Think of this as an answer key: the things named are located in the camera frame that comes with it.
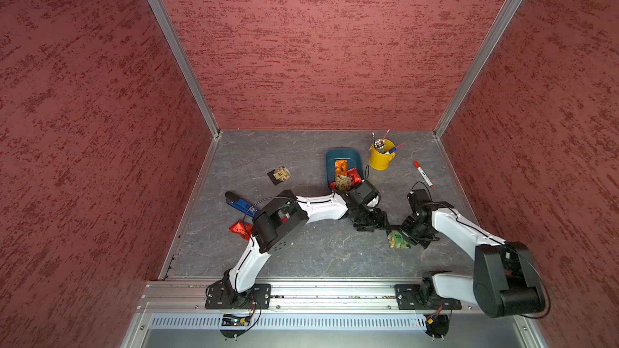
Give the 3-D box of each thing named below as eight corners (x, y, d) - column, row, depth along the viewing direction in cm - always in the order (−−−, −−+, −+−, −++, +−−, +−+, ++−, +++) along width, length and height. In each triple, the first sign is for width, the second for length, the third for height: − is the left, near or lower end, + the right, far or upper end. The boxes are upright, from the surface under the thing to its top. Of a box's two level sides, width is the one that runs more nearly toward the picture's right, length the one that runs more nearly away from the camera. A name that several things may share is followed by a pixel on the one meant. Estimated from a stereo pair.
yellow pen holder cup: (375, 172, 107) (380, 158, 99) (366, 158, 112) (370, 143, 104) (394, 167, 109) (400, 152, 101) (384, 153, 114) (390, 138, 106)
